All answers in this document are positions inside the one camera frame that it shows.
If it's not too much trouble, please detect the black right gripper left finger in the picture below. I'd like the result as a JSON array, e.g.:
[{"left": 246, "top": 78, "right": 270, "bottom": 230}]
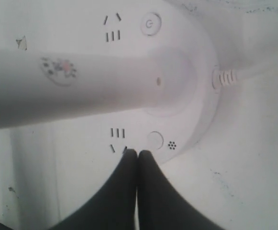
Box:
[{"left": 51, "top": 149, "right": 137, "bottom": 230}]

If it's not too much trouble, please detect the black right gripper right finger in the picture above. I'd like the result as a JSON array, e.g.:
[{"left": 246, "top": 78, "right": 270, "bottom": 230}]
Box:
[{"left": 137, "top": 150, "right": 222, "bottom": 230}]

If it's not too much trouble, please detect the white desk lamp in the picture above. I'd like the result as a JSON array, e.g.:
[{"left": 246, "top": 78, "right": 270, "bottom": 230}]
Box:
[{"left": 0, "top": 0, "right": 219, "bottom": 163}]

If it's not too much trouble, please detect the torn tape scrap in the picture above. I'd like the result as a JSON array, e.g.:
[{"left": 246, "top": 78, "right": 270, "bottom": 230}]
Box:
[{"left": 16, "top": 36, "right": 27, "bottom": 51}]

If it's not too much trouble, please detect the white power cable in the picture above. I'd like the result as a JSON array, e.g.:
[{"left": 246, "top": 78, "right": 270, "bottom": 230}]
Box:
[{"left": 211, "top": 68, "right": 278, "bottom": 87}]

